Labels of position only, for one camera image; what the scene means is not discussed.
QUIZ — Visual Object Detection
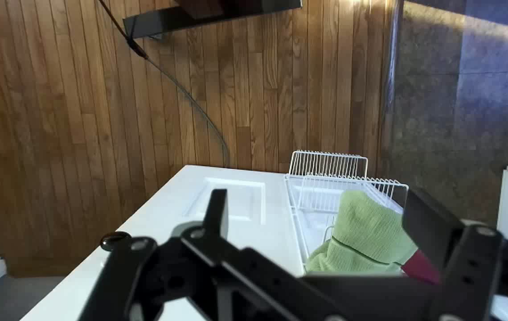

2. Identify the white panel door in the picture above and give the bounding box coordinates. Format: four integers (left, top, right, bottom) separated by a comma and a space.
20, 164, 508, 321

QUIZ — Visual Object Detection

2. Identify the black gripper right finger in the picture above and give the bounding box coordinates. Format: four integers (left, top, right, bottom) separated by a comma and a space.
401, 185, 506, 321

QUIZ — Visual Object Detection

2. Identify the green towel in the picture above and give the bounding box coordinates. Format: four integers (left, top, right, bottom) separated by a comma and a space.
303, 189, 421, 278

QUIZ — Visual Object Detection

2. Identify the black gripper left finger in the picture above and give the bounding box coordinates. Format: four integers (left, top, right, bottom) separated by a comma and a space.
77, 187, 341, 321

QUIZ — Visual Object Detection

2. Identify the thin black floor cable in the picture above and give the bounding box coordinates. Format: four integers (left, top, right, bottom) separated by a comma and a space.
98, 0, 232, 167

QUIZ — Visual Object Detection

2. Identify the white wire rack basket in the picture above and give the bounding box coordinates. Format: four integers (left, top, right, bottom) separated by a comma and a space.
284, 174, 412, 281
287, 148, 371, 178

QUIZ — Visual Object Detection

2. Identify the pink plastic cup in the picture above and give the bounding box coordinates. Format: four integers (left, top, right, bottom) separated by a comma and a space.
401, 247, 446, 285

